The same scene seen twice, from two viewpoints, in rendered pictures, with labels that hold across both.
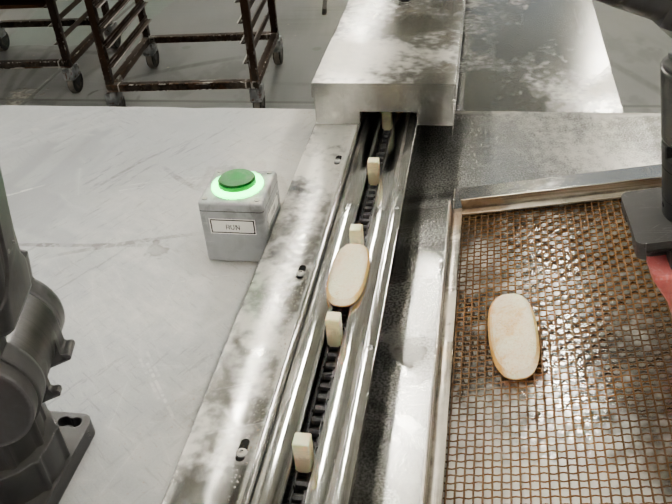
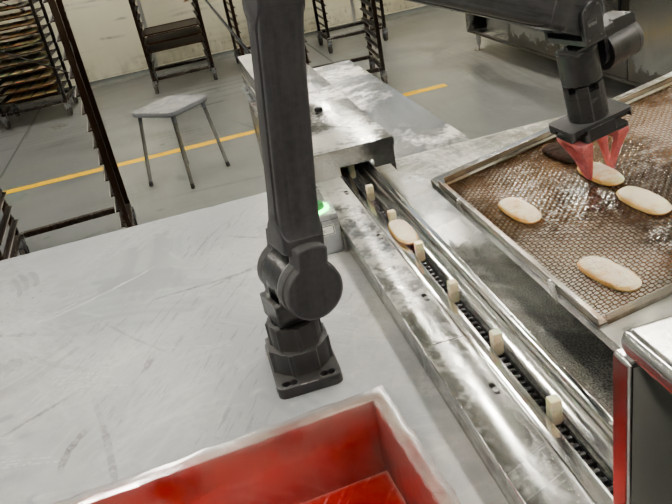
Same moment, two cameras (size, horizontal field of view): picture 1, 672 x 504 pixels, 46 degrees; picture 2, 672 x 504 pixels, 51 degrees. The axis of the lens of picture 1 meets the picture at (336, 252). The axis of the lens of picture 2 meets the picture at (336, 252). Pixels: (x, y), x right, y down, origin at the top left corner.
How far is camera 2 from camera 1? 0.60 m
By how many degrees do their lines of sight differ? 20
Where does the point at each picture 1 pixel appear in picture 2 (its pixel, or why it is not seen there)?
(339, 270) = (398, 230)
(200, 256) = not seen: hidden behind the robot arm
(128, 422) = (338, 327)
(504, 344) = (520, 212)
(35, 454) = (323, 333)
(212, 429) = (402, 297)
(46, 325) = not seen: hidden behind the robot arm
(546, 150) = (447, 164)
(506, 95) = (401, 149)
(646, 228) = (570, 129)
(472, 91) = not seen: hidden behind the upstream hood
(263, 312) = (377, 255)
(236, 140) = (259, 211)
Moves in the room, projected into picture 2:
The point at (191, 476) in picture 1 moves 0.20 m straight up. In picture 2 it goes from (411, 313) to (390, 175)
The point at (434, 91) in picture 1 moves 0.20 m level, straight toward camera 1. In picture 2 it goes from (381, 143) to (420, 172)
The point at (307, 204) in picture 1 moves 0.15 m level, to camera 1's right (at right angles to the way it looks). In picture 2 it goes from (351, 213) to (421, 187)
